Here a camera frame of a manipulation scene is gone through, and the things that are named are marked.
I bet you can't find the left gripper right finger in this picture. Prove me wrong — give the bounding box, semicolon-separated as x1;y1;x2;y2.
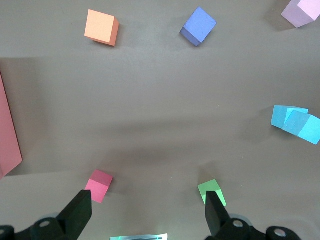
204;190;305;240

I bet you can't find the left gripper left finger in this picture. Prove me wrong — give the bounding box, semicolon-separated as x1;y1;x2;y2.
0;189;93;240

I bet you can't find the light blue foam block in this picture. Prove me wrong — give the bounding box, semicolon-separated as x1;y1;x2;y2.
281;109;320;146
270;104;310;130

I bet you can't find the green foam block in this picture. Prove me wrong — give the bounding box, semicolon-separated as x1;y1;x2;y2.
197;178;228;207

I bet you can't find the crimson foam block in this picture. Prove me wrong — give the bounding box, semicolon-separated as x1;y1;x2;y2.
84;169;114;205

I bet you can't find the pink plastic bin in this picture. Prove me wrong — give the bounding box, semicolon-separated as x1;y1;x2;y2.
0;71;23;180

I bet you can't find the brown table cover sheet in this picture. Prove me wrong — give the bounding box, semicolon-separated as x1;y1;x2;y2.
0;0;320;240

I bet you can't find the orange foam block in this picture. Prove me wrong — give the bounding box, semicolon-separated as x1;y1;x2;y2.
84;9;119;47

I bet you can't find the purple foam block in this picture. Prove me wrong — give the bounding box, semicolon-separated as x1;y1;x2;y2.
179;6;218;47

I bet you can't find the pink foam block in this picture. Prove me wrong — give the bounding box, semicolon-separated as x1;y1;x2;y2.
280;0;320;29

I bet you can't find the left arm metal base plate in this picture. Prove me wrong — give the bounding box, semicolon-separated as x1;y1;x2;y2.
109;233;169;240

